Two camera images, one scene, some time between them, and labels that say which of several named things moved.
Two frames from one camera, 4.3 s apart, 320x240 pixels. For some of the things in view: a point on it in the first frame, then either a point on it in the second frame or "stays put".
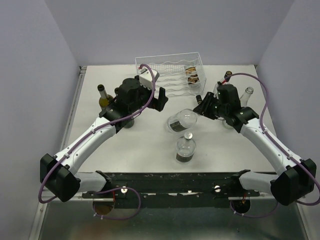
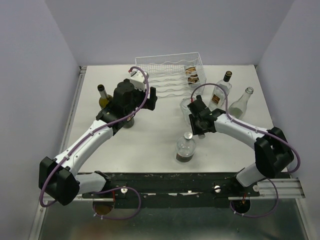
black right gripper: (203, 107) -> (195, 130)
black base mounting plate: (173, 190) stays put
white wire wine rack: (181, 75) stays put
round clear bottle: (185, 148) stays put
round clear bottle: (182, 120) -> (185, 109)
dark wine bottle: (129, 124) stays put
